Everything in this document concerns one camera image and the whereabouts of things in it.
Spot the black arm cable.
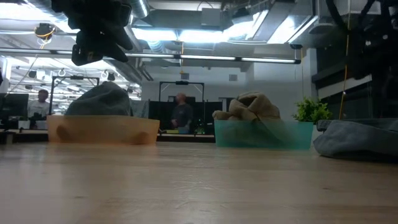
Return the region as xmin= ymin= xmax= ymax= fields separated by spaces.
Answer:
xmin=325 ymin=0 xmax=355 ymax=34

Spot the black ceiling cable reel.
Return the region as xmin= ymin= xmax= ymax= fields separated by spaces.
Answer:
xmin=34 ymin=22 xmax=56 ymax=40

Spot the long ceiling tube light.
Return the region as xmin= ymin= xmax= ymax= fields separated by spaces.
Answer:
xmin=0 ymin=48 xmax=302 ymax=65

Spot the black computer monitor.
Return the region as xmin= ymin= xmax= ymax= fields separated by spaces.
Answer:
xmin=0 ymin=93 xmax=30 ymax=121

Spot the corrugated silver ventilation duct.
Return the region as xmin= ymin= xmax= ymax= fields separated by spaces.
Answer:
xmin=23 ymin=0 xmax=118 ymax=52

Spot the bright ceiling light panel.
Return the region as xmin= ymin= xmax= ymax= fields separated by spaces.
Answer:
xmin=267 ymin=14 xmax=318 ymax=44
xmin=132 ymin=27 xmax=224 ymax=44

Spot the white rectangular duct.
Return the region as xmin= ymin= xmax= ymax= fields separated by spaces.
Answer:
xmin=317 ymin=0 xmax=382 ymax=17

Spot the smooth silver round duct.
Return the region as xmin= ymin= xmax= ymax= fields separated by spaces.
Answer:
xmin=132 ymin=0 xmax=150 ymax=19

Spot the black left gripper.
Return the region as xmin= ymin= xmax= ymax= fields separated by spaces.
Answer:
xmin=51 ymin=0 xmax=134 ymax=67

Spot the black metal frame stand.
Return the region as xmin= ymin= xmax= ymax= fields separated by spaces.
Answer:
xmin=50 ymin=75 xmax=101 ymax=116
xmin=159 ymin=80 xmax=205 ymax=103

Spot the orange translucent bin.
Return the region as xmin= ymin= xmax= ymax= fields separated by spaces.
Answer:
xmin=46 ymin=114 xmax=161 ymax=146

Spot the grey ceiling box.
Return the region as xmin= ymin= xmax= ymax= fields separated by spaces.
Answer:
xmin=200 ymin=7 xmax=223 ymax=27

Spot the person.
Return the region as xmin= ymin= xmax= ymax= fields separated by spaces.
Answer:
xmin=27 ymin=89 xmax=51 ymax=121
xmin=170 ymin=92 xmax=194 ymax=131

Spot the teal translucent bin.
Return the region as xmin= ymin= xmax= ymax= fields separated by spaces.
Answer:
xmin=213 ymin=120 xmax=315 ymax=151

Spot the green potted plant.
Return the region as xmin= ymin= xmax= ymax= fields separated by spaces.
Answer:
xmin=292 ymin=96 xmax=333 ymax=124

